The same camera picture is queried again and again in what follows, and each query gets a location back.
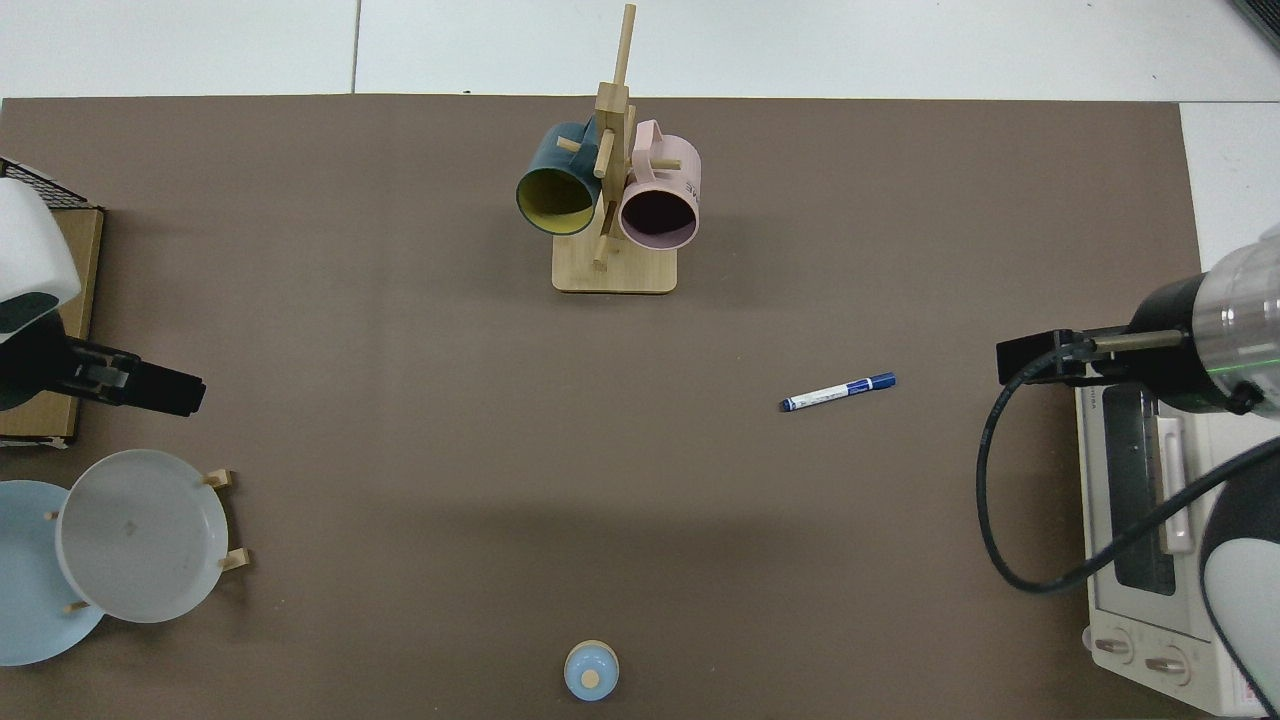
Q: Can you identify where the light blue plate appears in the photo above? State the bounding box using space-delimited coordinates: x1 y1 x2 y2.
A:
0 480 106 667

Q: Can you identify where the grey plate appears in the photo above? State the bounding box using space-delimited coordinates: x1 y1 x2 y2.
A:
55 449 229 624

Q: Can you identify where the blue and white marker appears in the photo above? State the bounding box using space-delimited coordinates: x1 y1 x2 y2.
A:
779 372 897 413

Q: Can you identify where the dark grey device edge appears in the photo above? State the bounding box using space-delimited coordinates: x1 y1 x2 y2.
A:
1228 0 1280 53

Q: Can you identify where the small blue round holder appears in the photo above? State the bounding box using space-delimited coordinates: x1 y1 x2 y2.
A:
563 640 621 703

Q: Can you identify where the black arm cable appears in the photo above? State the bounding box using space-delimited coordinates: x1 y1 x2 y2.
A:
976 335 1280 595

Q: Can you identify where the wooden plate rack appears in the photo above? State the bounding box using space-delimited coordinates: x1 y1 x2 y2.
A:
45 468 251 614

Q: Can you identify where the wire basket with wooden floor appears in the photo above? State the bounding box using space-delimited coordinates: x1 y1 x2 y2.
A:
0 158 104 449

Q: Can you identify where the dark teal mug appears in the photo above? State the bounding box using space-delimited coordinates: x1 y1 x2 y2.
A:
516 120 604 237

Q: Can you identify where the brown table cloth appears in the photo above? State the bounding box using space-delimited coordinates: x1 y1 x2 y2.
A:
0 95 1208 720

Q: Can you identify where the pink mug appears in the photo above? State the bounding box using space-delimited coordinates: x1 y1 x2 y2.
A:
618 120 702 251

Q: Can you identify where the wooden cup stand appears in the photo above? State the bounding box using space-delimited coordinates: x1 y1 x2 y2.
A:
552 3 681 295

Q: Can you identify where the pale toaster oven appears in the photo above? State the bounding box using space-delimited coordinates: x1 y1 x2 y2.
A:
1075 385 1280 717

